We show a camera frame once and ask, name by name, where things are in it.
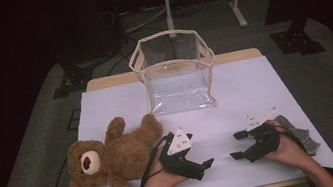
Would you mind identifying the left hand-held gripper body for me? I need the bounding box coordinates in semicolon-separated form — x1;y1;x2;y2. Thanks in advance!
154;124;206;187

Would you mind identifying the hand-held gripper black cable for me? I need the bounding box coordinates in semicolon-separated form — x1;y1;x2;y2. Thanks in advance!
272;120;317;187
46;132;183;187

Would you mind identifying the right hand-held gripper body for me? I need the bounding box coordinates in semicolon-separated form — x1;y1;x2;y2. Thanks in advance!
240;106;286;165

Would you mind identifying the black floor box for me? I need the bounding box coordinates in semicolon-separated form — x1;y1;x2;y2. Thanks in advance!
64;108;85;132

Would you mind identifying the white floor cable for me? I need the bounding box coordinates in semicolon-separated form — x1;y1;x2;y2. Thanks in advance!
122;6;170;35

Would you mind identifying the black stand base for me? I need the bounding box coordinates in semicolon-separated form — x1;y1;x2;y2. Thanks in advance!
46;56;98;100
267;12;328;61

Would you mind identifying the person's right hand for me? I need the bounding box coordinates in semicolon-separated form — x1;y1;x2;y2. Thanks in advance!
258;114;316;178

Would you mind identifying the clear plastic bag beige trim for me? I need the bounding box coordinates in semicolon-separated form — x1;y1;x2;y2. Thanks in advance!
123;23;224;120

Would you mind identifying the black floor cable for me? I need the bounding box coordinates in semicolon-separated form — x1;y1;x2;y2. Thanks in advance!
101;23;178;76

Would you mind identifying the person's left hand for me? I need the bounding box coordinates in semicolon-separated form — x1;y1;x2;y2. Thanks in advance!
134;153;190;187

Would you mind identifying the left hand-held gripper black cable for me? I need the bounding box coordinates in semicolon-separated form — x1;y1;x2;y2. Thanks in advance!
46;132;183;187

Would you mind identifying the brown teddy bear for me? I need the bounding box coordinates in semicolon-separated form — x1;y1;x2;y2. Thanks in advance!
59;109;173;187

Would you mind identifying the grey fuzzy doll garment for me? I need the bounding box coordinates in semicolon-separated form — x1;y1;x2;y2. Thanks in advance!
273;109;323;161

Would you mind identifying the right hand-held gripper black cable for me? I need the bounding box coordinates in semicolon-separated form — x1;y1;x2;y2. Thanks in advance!
272;120;317;187

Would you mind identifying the black upright stand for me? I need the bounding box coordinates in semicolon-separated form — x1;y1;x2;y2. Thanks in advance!
98;0;130;50

